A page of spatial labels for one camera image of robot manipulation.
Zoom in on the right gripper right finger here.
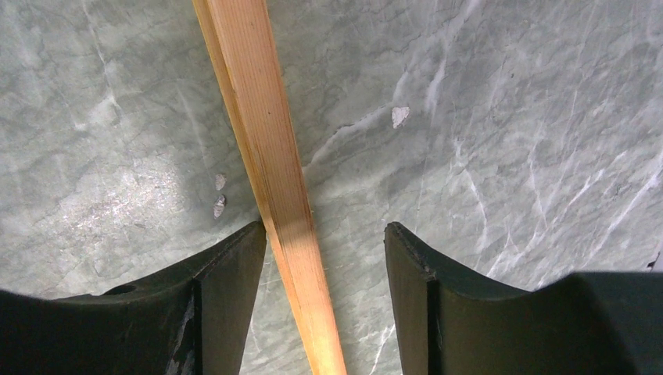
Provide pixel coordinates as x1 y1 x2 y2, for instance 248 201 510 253
384 222 662 374

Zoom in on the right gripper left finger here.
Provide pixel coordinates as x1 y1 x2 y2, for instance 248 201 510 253
1 221 267 374

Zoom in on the yellow wooden picture frame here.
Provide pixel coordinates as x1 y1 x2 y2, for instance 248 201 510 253
194 1 346 374

